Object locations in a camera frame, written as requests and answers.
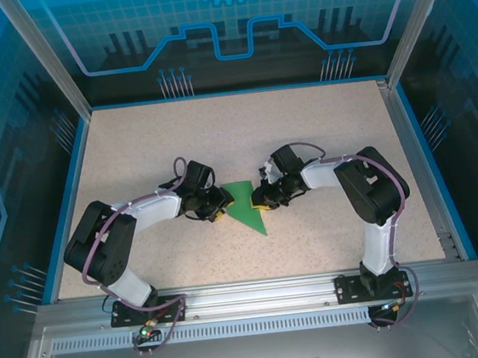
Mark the green square paper sheet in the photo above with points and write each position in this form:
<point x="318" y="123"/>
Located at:
<point x="241" y="204"/>

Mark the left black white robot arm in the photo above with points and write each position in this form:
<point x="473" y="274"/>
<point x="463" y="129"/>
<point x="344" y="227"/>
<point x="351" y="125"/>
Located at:
<point x="101" y="249"/>

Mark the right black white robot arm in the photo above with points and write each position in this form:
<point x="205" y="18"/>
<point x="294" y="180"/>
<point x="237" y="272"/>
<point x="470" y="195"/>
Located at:
<point x="372" y="186"/>

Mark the blue printed rear panel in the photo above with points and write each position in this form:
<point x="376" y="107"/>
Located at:
<point x="223" y="27"/>

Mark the metal tray surface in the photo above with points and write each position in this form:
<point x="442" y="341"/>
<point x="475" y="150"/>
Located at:
<point x="262" y="356"/>

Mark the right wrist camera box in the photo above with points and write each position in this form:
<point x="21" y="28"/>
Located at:
<point x="269" y="172"/>

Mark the aluminium mounting rail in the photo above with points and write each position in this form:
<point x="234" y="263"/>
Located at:
<point x="259" y="294"/>

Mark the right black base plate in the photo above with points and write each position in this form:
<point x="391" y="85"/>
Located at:
<point x="349" y="289"/>

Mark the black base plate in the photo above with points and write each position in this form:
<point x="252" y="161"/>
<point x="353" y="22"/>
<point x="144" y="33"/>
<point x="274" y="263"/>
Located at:
<point x="349" y="289"/>
<point x="123" y="317"/>

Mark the aluminium side rail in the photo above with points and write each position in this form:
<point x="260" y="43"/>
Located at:
<point x="412" y="161"/>

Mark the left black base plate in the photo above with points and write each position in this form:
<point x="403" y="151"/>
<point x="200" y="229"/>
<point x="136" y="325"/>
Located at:
<point x="123" y="317"/>

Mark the left aluminium corner post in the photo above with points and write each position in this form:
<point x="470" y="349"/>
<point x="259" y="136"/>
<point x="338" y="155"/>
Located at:
<point x="52" y="66"/>

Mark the aluminium corner post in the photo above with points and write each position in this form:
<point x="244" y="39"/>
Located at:
<point x="52" y="66"/>
<point x="419" y="19"/>

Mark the right aluminium corner post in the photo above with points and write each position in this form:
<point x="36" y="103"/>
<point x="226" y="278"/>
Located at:
<point x="419" y="19"/>

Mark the blue table border frame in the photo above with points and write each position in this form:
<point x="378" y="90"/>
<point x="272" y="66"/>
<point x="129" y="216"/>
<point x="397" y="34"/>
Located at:
<point x="467" y="251"/>

